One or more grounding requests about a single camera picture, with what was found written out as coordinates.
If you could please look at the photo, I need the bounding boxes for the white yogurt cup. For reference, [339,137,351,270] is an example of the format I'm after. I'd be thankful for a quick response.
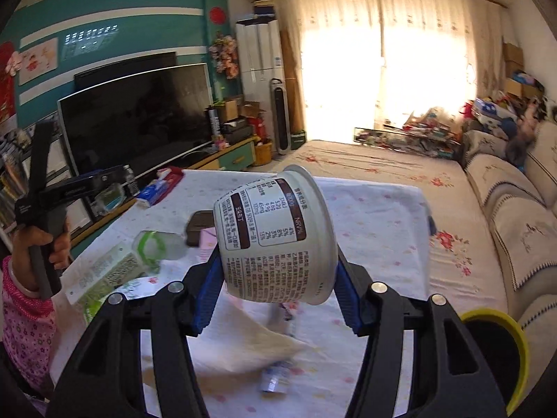
[213,165,338,306]

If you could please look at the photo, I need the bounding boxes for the pink sleeved left forearm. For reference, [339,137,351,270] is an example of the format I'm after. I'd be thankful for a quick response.
[2,257,57,393]

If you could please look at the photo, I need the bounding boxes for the yellow rimmed trash bin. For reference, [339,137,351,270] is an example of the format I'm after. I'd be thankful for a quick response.
[461,309,531,417]

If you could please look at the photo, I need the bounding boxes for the person's left hand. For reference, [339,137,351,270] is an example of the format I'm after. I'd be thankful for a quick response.
[11,220,71,283]

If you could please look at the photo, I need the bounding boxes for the yellow green tv cabinet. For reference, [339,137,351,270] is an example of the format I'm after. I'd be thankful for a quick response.
[71,136,260,258]

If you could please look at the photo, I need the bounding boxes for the clear water bottle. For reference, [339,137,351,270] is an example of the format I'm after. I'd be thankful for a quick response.
[123,165,139,197]

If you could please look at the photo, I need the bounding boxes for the blue tissue pack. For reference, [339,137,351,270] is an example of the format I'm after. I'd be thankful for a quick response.
[137,178,168,208]

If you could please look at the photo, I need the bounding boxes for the clear jar green label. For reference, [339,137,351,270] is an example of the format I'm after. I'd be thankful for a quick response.
[132,230,188,272]

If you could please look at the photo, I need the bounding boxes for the floral floor mat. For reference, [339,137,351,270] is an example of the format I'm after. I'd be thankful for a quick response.
[272,141,507,312]

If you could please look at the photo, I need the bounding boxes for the flat screen television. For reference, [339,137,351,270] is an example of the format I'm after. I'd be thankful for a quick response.
[57,63,212,177]

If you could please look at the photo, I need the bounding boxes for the red flat box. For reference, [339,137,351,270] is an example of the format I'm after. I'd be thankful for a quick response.
[155,166,184,203]

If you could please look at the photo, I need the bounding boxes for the white paper towel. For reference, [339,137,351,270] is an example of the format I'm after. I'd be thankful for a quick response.
[188,293,309,377]

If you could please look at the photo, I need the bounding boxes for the floral white table cloth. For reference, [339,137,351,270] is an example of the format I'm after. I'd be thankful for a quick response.
[62,171,430,417]

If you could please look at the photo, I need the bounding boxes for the dark brown small box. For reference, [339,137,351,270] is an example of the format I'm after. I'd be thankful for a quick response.
[185,210,214,247]

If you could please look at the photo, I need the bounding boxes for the crumpled blue white wrapper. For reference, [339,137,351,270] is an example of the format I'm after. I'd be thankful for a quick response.
[260,361,293,394]

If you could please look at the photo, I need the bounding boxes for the beige sectional sofa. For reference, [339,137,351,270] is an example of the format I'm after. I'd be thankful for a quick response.
[461,119,557,331]

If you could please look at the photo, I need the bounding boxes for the pile of books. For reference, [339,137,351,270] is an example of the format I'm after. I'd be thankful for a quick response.
[353,107,463,161]

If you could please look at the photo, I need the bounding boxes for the black tower fan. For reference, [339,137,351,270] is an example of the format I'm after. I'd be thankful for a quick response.
[269,78,291,155]

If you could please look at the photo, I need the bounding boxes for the white standing air conditioner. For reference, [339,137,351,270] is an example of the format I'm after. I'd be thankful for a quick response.
[235,17,284,113]

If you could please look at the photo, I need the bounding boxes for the cream floral curtains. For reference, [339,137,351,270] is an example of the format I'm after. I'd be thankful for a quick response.
[273,0,502,142]

